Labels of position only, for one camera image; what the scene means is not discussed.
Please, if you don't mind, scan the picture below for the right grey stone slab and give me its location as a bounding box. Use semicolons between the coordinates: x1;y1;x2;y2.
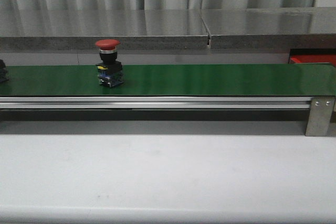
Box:
201;7;335;50

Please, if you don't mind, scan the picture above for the grey stone counter slab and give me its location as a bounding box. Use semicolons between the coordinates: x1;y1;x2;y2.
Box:
1;10;208;51

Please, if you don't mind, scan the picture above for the green conveyor belt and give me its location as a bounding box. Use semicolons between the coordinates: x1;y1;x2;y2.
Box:
1;63;335;97

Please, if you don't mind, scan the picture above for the dark push button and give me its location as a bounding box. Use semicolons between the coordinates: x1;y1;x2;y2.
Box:
95;39;123;88

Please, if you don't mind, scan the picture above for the aluminium conveyor frame rail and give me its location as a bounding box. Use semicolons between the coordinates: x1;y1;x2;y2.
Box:
1;96;312;109

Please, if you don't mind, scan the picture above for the steel conveyor support bracket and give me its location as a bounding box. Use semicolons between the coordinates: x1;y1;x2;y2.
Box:
305;97;335;136

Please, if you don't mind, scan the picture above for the red plastic tray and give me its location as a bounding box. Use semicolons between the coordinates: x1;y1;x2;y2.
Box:
289;55;336;67

